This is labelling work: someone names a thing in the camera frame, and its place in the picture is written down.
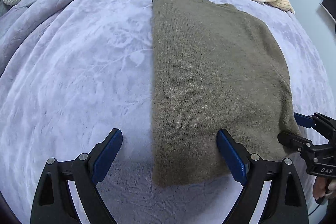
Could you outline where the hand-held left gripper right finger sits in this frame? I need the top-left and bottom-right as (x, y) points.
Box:
(216, 129), (310, 224)

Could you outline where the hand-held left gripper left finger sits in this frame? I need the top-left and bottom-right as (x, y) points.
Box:
(30, 128), (123, 224)

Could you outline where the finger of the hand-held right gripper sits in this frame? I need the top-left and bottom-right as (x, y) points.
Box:
(293, 112), (336, 139)
(277, 131), (313, 153)

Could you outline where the olive knit sweater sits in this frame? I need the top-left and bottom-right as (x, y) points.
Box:
(151, 0), (301, 188)

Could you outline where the person's right hand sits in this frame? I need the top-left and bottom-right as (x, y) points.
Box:
(313, 176), (336, 201)

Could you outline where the lavender plush blanket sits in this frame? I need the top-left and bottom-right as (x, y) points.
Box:
(0, 0), (332, 224)

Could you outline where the dark flat screen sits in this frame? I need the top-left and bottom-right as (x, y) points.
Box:
(320, 0), (336, 23)

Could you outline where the black cable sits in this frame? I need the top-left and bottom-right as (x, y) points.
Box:
(307, 196), (328, 216)

